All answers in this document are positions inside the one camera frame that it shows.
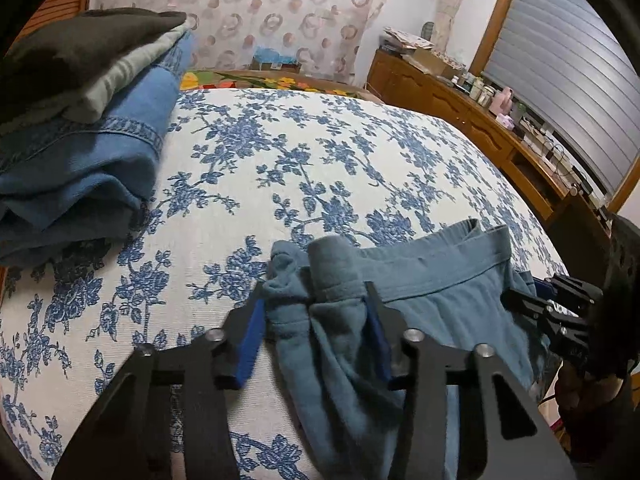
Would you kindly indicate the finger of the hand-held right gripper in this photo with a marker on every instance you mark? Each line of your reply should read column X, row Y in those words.
column 540, row 312
column 567, row 287

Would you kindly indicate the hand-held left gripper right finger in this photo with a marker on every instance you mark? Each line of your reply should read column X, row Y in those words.
column 380, row 345

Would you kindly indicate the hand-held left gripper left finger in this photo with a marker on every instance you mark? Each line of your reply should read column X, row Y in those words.
column 251, row 337

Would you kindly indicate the teal pants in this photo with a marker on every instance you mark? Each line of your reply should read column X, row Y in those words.
column 440, row 320

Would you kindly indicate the dark wooden chair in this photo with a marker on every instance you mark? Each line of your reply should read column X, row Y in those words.
column 580, row 230

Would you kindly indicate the white power strip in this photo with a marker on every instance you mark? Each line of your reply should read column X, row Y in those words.
column 547, row 142

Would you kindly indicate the blue floral bedspread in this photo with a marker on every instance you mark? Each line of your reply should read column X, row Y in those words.
column 300, row 170

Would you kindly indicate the pink tissue box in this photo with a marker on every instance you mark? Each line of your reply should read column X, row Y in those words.
column 505, row 121

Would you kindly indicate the pink bottle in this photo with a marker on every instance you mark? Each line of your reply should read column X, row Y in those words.
column 504, row 102

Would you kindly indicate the white bottle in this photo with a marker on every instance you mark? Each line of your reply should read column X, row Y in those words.
column 477, row 91

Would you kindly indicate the wooden sideboard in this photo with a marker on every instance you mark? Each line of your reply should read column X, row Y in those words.
column 450, row 105

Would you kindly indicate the grey window roller shutter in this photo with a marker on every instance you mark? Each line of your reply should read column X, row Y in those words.
column 570, row 65

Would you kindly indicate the stack of folded clothes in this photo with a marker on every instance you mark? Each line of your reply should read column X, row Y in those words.
column 100, row 160

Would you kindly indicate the yellow flowered blanket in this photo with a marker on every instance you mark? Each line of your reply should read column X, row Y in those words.
column 280, row 82

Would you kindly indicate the blue packaged box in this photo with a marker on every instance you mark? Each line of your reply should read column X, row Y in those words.
column 275, row 60

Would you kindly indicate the folded grey cloth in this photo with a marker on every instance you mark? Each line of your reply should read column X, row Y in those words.
column 125, row 80

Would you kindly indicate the stack of papers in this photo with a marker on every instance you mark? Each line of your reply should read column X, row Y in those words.
column 407, row 39

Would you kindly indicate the lace window curtain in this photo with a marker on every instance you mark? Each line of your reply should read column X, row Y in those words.
column 450, row 5

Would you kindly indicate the folded black cloth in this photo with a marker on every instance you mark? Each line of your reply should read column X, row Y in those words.
column 65, row 55

